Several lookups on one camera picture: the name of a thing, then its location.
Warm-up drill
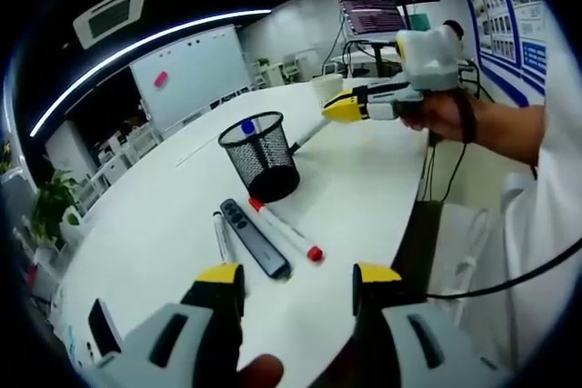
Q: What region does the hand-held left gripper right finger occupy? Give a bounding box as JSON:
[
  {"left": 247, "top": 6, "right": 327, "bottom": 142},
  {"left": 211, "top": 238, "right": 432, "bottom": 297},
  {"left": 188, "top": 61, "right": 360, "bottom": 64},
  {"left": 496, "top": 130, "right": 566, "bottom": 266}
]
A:
[{"left": 352, "top": 262, "right": 508, "bottom": 388}]

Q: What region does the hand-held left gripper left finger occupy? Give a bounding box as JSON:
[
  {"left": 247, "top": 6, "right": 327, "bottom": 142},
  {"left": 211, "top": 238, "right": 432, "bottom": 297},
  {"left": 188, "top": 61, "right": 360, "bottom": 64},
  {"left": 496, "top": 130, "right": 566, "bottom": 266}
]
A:
[{"left": 93, "top": 263, "right": 246, "bottom": 388}]

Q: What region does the white printed paper cup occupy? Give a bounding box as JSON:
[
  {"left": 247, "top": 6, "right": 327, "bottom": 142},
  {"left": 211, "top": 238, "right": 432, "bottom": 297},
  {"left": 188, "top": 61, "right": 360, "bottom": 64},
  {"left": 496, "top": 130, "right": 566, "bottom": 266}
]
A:
[{"left": 310, "top": 75, "right": 345, "bottom": 110}]

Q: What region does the black cap whiteboard marker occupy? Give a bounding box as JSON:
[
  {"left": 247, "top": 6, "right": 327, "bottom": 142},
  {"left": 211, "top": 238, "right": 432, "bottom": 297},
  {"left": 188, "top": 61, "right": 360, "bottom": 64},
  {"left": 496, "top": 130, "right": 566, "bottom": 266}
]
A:
[
  {"left": 289, "top": 117, "right": 331, "bottom": 154},
  {"left": 212, "top": 210, "right": 249, "bottom": 271}
]

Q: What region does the black mesh pen holder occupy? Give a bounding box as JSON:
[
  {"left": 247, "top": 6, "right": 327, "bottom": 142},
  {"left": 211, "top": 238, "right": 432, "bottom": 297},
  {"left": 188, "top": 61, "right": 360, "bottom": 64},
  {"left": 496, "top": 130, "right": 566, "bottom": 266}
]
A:
[{"left": 217, "top": 110, "right": 301, "bottom": 204}]

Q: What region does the dark grey laser pointer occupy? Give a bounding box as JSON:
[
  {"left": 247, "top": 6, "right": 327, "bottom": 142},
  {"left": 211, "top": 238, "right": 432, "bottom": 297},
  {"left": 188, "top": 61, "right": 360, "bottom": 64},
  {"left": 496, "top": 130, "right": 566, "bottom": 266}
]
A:
[{"left": 219, "top": 198, "right": 292, "bottom": 279}]

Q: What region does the blue cap whiteboard marker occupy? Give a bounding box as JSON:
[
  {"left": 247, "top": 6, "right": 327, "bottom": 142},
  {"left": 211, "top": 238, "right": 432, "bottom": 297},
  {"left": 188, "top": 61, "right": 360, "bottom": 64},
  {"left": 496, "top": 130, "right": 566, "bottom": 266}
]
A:
[{"left": 239, "top": 118, "right": 265, "bottom": 144}]

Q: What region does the red cap whiteboard marker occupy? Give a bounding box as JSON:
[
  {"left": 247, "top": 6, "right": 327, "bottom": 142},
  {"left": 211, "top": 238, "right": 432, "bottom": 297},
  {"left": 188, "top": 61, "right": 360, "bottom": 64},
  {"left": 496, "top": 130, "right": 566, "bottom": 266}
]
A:
[{"left": 248, "top": 196, "right": 325, "bottom": 264}]

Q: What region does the white rolling whiteboard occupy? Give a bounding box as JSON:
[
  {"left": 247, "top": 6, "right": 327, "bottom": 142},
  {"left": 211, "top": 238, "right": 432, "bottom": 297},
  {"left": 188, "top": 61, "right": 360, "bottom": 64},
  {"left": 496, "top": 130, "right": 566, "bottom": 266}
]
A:
[{"left": 129, "top": 24, "right": 254, "bottom": 134}]

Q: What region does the person's right hand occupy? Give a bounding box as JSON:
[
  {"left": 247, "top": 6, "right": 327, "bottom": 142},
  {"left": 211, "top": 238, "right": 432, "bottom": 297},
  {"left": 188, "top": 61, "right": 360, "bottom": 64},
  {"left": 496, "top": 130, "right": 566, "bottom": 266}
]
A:
[{"left": 398, "top": 89, "right": 477, "bottom": 143}]

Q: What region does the person's left hand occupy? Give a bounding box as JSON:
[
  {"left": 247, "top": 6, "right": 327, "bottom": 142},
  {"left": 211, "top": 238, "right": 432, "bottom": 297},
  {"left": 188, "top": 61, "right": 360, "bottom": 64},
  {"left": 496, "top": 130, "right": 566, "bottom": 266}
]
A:
[{"left": 238, "top": 353, "right": 286, "bottom": 388}]

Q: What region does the teal bag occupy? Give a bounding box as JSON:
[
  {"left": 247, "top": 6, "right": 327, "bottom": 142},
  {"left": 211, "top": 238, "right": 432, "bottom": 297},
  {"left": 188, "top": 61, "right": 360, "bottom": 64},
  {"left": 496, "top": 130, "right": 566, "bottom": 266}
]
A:
[{"left": 406, "top": 13, "right": 432, "bottom": 34}]

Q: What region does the open laptop purple screen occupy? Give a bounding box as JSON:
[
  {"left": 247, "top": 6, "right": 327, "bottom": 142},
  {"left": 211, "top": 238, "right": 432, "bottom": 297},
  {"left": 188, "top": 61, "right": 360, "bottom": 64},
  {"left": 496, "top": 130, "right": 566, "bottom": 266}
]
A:
[{"left": 336, "top": 0, "right": 408, "bottom": 37}]

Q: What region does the black phone on stand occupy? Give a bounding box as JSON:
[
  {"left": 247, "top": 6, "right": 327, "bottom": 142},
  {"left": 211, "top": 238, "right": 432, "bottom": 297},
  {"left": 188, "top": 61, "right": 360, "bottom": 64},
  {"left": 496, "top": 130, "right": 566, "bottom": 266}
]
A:
[{"left": 86, "top": 298, "right": 125, "bottom": 357}]

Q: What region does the potted green plant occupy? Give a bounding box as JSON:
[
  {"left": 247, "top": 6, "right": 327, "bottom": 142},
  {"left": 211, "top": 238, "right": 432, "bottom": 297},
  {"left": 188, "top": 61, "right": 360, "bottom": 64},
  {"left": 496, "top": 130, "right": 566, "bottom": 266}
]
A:
[{"left": 29, "top": 168, "right": 85, "bottom": 244}]

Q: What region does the long ceiling light strip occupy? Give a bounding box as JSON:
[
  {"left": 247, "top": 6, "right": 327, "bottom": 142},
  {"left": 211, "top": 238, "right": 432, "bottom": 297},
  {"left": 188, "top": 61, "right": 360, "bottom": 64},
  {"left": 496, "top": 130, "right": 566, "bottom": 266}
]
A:
[{"left": 29, "top": 8, "right": 273, "bottom": 138}]

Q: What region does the ceiling air conditioner vent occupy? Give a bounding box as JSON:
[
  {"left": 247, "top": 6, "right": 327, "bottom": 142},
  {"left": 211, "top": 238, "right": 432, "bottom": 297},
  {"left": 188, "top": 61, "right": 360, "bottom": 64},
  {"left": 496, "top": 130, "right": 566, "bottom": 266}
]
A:
[{"left": 72, "top": 0, "right": 150, "bottom": 51}]

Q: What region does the black wrist strap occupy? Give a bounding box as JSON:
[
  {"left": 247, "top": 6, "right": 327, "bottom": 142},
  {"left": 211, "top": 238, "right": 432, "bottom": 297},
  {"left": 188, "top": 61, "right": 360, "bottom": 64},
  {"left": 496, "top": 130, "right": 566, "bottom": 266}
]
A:
[{"left": 457, "top": 87, "right": 478, "bottom": 144}]

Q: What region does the blue wall display board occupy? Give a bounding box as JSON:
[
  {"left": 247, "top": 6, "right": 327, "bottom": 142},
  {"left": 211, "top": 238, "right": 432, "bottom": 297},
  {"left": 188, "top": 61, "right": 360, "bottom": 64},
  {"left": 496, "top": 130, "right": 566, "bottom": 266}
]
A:
[{"left": 462, "top": 0, "right": 547, "bottom": 107}]

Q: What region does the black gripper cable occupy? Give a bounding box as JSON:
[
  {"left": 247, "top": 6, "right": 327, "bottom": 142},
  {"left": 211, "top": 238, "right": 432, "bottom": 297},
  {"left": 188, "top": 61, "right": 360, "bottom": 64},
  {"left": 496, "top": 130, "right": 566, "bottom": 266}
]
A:
[
  {"left": 425, "top": 235, "right": 582, "bottom": 301},
  {"left": 417, "top": 140, "right": 469, "bottom": 203}
]

